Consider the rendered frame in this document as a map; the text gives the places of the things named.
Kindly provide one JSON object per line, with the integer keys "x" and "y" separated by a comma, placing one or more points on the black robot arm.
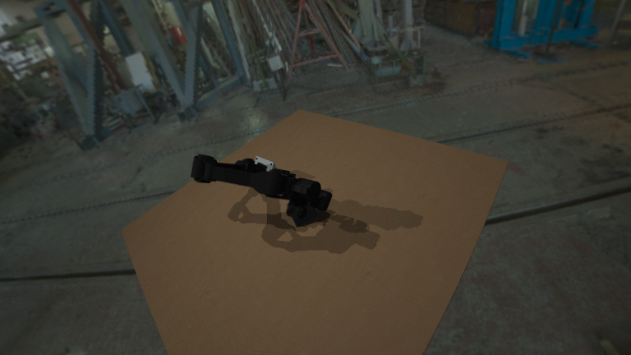
{"x": 271, "y": 184}

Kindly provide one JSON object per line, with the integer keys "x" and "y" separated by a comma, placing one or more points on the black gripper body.
{"x": 322, "y": 203}

